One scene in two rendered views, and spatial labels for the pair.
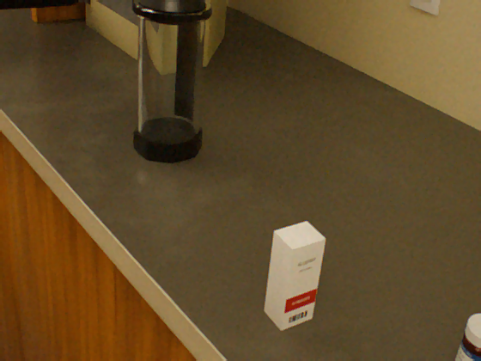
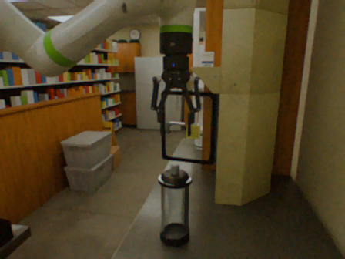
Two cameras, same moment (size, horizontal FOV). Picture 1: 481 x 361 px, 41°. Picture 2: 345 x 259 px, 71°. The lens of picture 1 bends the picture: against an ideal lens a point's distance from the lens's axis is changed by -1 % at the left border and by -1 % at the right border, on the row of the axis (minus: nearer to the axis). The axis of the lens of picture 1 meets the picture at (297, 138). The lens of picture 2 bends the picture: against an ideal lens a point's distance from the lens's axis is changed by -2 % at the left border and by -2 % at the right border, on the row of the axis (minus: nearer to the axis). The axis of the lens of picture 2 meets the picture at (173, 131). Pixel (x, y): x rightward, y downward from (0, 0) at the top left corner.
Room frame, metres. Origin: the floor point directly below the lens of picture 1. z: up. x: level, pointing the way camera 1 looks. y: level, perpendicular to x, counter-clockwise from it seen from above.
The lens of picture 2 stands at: (0.45, -0.39, 1.50)
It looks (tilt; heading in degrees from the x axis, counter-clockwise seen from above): 14 degrees down; 55
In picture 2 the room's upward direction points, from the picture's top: straight up
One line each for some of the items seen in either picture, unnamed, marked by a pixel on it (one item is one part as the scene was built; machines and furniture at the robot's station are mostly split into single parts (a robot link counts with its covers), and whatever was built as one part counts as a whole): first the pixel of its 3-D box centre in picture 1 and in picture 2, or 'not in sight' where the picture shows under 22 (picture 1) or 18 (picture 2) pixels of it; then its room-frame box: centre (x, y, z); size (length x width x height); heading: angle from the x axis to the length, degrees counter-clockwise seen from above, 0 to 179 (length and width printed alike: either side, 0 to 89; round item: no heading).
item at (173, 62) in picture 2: not in sight; (175, 72); (0.86, 0.19, 1.49); 0.08 x 0.07 x 0.09; 134
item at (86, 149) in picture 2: not in sight; (88, 148); (1.28, 2.75, 0.49); 0.60 x 0.42 x 0.33; 44
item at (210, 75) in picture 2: not in sight; (207, 79); (1.21, 0.43, 1.46); 0.32 x 0.11 x 0.10; 44
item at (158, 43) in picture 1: (170, 74); (175, 206); (0.86, 0.19, 1.06); 0.11 x 0.11 x 0.21
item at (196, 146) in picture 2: not in sight; (187, 127); (1.25, 0.63, 1.19); 0.30 x 0.01 x 0.40; 127
